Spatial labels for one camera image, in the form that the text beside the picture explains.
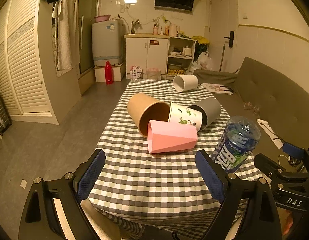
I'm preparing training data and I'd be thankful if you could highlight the red bottle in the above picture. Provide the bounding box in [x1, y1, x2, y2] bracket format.
[105, 61, 113, 85]

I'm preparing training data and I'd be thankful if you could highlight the white hanging towel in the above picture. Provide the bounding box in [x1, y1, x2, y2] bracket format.
[56, 0, 79, 71]

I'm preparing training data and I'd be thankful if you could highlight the brown paper cup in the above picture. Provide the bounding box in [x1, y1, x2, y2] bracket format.
[127, 93, 171, 138]

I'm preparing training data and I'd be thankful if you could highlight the metal faucet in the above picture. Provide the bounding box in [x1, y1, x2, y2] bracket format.
[131, 19, 141, 34]

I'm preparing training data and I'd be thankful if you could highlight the pink faceted cup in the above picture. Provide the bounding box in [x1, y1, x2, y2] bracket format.
[147, 119, 198, 155]

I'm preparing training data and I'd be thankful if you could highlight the plain white cup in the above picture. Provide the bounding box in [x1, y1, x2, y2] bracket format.
[173, 74, 199, 93]

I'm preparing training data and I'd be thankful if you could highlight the grey sofa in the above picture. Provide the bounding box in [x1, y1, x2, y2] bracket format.
[193, 56, 309, 178]

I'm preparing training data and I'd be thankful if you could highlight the white door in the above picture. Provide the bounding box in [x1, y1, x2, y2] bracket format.
[210, 0, 238, 72]

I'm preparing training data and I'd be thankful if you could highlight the clear blue-label plastic bottle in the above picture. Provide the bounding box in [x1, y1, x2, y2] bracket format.
[211, 115, 261, 174]

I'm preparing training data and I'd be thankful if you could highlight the white plastic bag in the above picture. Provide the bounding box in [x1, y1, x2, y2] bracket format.
[187, 51, 212, 74]

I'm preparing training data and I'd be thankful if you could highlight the bin with pink bag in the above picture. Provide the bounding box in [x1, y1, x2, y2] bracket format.
[145, 67, 161, 80]

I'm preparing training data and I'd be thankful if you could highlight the white leaf-print cup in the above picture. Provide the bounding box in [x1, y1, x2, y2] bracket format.
[168, 101, 203, 131]

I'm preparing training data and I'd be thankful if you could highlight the grey checked tablecloth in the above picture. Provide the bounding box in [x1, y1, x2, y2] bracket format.
[87, 79, 260, 238]

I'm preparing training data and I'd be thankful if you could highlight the printed paper sheet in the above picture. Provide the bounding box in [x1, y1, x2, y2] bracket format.
[201, 83, 233, 95]

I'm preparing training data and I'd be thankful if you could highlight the black crate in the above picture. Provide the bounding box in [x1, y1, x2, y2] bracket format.
[0, 84, 13, 138]

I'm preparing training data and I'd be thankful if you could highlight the glass shower door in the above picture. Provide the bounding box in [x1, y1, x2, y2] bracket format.
[78, 0, 100, 73]

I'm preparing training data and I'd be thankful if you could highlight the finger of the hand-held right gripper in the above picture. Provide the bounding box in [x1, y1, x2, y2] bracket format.
[254, 153, 287, 180]
[281, 142, 309, 173]

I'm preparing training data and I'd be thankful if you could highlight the white washing machine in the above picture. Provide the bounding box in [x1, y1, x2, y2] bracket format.
[92, 19, 125, 67]

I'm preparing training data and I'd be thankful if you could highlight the person's right hand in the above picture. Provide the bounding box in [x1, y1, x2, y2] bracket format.
[278, 208, 296, 234]

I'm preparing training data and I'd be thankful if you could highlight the white louvered wardrobe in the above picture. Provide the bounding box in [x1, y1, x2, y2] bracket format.
[0, 0, 82, 125]

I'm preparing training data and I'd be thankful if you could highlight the pink plastic basin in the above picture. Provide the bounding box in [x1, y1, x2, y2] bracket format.
[94, 14, 111, 23]

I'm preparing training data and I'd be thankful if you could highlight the white printed packet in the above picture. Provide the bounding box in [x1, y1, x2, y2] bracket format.
[130, 66, 142, 80]

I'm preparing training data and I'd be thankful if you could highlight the black door handle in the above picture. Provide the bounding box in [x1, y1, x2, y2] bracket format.
[224, 31, 235, 47]

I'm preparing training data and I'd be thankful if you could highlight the white sink cabinet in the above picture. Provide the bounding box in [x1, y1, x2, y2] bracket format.
[124, 34, 170, 75]

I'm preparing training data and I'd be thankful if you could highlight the white platform box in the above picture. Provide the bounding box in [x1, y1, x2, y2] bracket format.
[94, 64, 125, 82]

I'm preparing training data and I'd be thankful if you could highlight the clear plastic wrapper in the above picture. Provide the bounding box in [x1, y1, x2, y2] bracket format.
[243, 101, 260, 116]

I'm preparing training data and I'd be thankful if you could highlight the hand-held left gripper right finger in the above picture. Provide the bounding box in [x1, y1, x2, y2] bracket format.
[195, 149, 286, 240]

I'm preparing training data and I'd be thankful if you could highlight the mop handle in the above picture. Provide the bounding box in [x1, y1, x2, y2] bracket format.
[219, 44, 225, 72]

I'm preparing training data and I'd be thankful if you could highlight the grey cup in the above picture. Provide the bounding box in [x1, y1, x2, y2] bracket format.
[189, 97, 222, 131]

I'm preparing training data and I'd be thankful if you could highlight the white open shelf unit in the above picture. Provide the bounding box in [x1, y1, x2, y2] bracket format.
[166, 35, 197, 75]

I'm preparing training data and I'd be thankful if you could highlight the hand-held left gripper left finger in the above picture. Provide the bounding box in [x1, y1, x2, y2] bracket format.
[18, 149, 106, 240]

